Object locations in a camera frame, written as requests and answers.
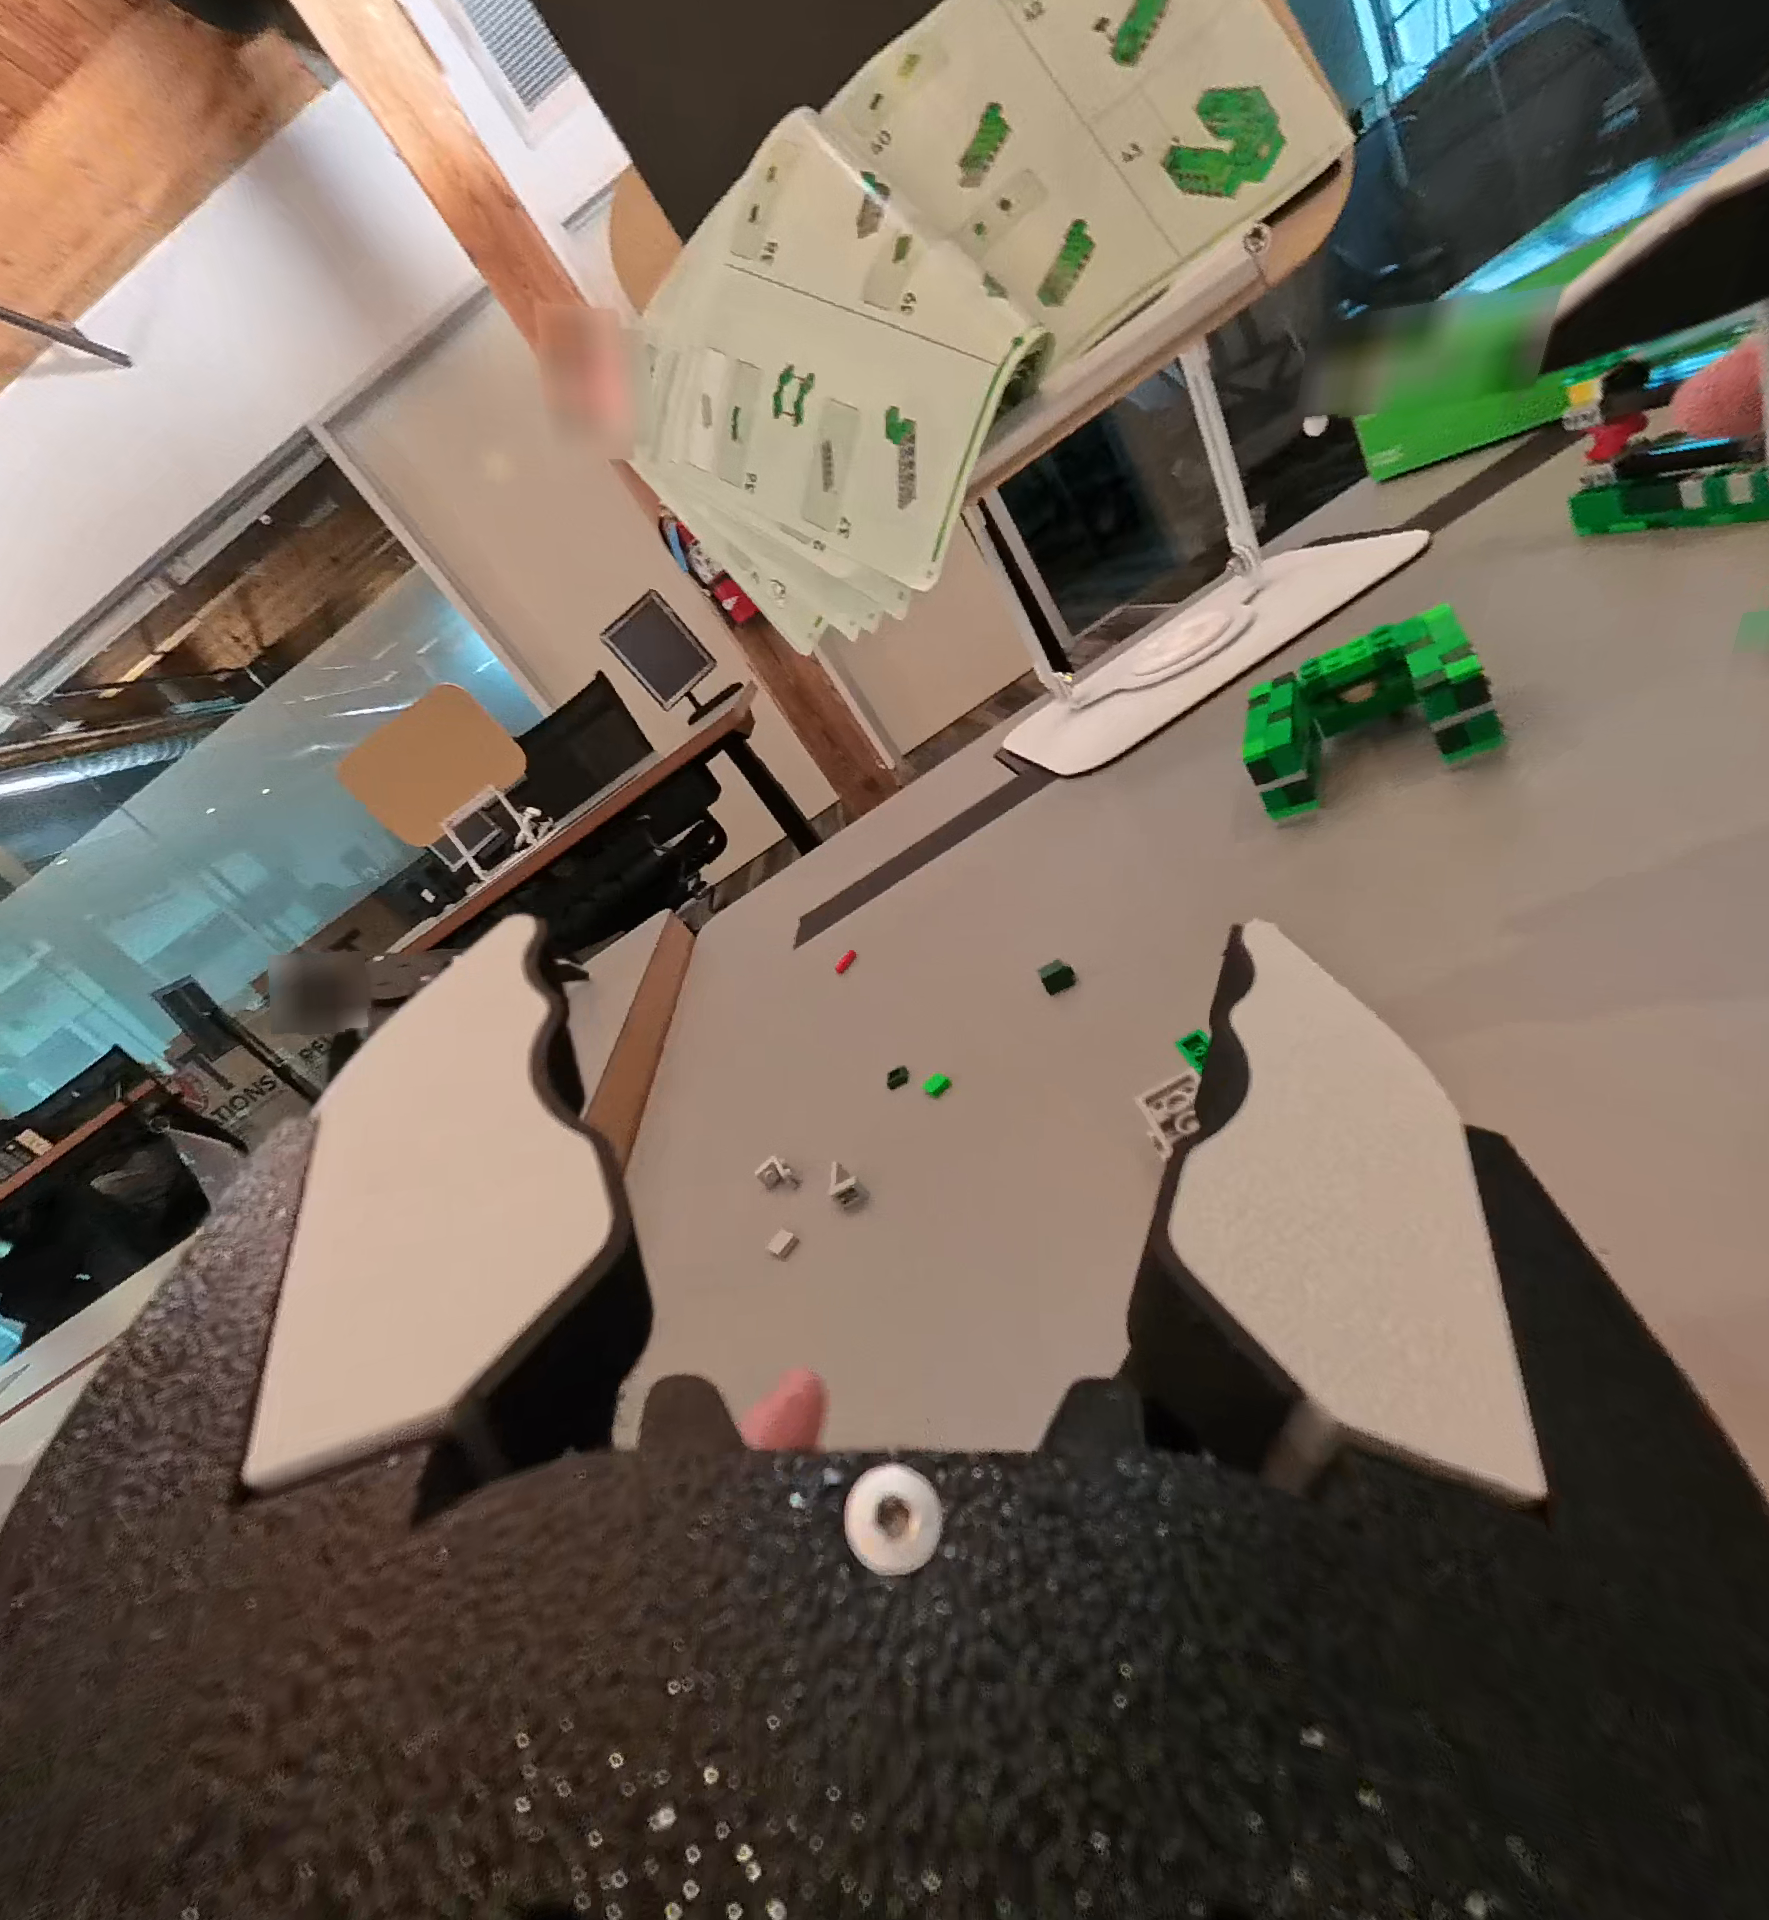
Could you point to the person's left hand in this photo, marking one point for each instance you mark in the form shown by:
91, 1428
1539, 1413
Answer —
788, 1413

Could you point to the red white wall sign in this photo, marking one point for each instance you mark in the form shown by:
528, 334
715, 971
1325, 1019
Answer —
705, 563

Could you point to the white air vent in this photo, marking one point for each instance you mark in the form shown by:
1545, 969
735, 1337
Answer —
509, 45

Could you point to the green brick assembly with figure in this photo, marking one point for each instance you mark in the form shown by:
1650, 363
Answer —
1650, 502

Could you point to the brick instruction booklet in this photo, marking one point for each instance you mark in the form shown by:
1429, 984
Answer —
855, 375

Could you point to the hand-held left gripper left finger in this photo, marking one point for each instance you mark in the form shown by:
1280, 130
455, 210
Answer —
450, 1201

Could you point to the white book stand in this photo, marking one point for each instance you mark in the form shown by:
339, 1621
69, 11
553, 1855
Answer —
1273, 601

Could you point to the wooden office desk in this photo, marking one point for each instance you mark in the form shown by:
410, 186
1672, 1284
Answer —
630, 789

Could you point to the grey computer monitor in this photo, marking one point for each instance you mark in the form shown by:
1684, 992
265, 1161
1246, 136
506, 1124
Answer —
656, 644

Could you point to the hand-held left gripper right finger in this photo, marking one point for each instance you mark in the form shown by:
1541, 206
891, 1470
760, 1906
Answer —
1350, 1201

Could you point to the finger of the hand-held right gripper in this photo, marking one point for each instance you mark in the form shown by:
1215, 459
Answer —
1724, 254

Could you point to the wooden board book stand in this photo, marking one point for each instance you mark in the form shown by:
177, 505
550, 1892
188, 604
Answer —
427, 764

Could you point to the green brick arch model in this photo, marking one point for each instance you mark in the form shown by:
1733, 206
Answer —
1357, 668

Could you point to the green cardboard box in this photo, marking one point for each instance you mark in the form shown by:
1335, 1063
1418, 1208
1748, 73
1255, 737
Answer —
1454, 443

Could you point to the black office chair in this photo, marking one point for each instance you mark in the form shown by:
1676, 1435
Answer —
586, 734

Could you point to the person's right hand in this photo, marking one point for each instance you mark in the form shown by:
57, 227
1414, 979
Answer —
1718, 398

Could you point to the light grey brick plate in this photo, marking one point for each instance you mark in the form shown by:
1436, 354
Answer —
1167, 1119

